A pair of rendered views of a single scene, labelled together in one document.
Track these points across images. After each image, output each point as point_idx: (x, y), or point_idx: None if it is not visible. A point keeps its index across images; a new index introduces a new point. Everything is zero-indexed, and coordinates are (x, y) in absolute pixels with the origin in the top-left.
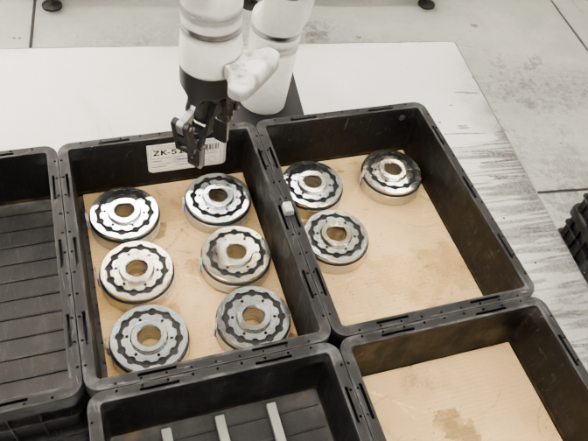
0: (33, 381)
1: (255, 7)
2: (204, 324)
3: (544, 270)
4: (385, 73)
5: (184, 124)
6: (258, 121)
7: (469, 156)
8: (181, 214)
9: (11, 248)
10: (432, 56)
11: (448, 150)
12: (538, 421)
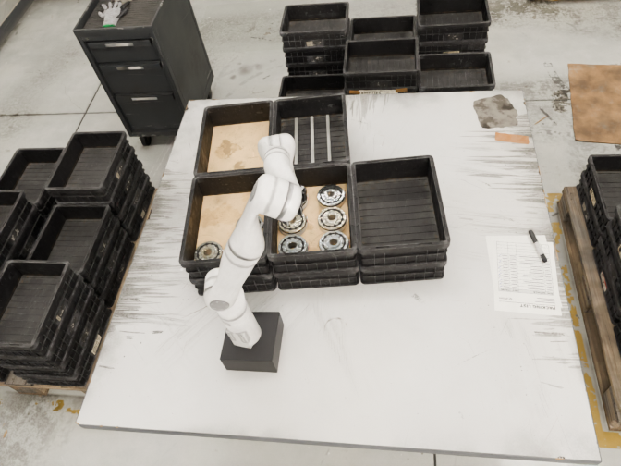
0: (371, 194)
1: (241, 305)
2: (310, 205)
3: (153, 247)
4: (148, 391)
5: (301, 185)
6: (255, 317)
7: (140, 315)
8: (310, 250)
9: (381, 241)
10: (103, 407)
11: (184, 235)
12: (212, 167)
